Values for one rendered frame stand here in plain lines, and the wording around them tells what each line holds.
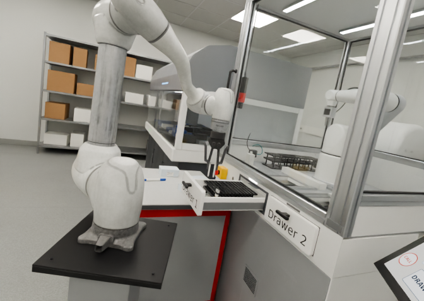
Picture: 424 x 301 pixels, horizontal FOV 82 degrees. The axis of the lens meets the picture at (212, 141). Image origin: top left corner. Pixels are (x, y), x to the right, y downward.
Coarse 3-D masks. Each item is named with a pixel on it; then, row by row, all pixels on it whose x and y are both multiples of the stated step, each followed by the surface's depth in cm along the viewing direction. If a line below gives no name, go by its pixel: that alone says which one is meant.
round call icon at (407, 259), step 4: (408, 252) 57; (412, 252) 57; (400, 256) 58; (404, 256) 57; (408, 256) 57; (412, 256) 56; (416, 256) 55; (396, 260) 58; (400, 260) 57; (404, 260) 56; (408, 260) 56; (412, 260) 55; (416, 260) 54; (420, 260) 54; (400, 264) 56; (404, 264) 55; (408, 264) 55; (412, 264) 54; (404, 268) 55
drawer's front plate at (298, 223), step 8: (272, 200) 109; (272, 208) 108; (280, 208) 103; (288, 208) 99; (264, 216) 112; (280, 216) 103; (296, 216) 94; (272, 224) 107; (280, 224) 102; (288, 224) 98; (296, 224) 94; (304, 224) 90; (312, 224) 88; (304, 232) 90; (312, 232) 86; (296, 240) 93; (312, 240) 86; (304, 248) 89; (312, 248) 86
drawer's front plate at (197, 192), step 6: (186, 174) 123; (186, 180) 122; (192, 180) 114; (192, 186) 112; (198, 186) 107; (186, 192) 120; (192, 192) 112; (198, 192) 105; (204, 192) 102; (186, 198) 119; (192, 198) 111; (198, 198) 104; (192, 204) 110; (198, 204) 103; (198, 210) 103
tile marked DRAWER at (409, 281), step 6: (420, 270) 52; (408, 276) 52; (414, 276) 51; (420, 276) 50; (408, 282) 51; (414, 282) 50; (420, 282) 49; (408, 288) 50; (414, 288) 49; (420, 288) 48; (414, 294) 48; (420, 294) 47; (420, 300) 46
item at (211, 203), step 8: (200, 184) 129; (248, 184) 134; (256, 192) 126; (208, 200) 105; (216, 200) 107; (224, 200) 108; (232, 200) 110; (240, 200) 112; (248, 200) 113; (256, 200) 115; (264, 200) 117; (208, 208) 106; (216, 208) 108; (224, 208) 109; (232, 208) 111; (240, 208) 112; (248, 208) 114; (256, 208) 116
